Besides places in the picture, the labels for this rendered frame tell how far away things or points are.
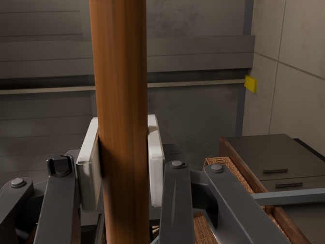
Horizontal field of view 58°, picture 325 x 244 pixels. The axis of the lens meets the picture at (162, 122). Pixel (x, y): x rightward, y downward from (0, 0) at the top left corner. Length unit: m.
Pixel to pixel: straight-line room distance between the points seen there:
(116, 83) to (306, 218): 1.29
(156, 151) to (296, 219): 1.25
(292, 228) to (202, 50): 1.94
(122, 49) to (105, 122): 0.04
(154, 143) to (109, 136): 0.03
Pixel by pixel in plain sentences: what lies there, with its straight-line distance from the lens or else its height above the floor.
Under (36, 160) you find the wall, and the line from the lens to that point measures 3.44.
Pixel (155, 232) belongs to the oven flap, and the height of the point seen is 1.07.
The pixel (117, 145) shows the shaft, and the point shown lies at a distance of 0.17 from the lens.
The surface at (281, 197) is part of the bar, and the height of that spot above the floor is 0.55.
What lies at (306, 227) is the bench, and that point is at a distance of 1.35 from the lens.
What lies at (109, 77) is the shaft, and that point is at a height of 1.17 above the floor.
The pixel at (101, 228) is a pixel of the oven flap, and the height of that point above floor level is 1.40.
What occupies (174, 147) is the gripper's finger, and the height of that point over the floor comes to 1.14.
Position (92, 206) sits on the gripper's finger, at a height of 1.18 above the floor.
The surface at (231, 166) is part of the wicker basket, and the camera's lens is 1.83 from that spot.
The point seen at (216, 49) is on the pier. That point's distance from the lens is 2.88.
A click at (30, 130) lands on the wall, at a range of 3.30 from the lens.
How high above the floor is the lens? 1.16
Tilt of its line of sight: 5 degrees down
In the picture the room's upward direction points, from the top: 93 degrees counter-clockwise
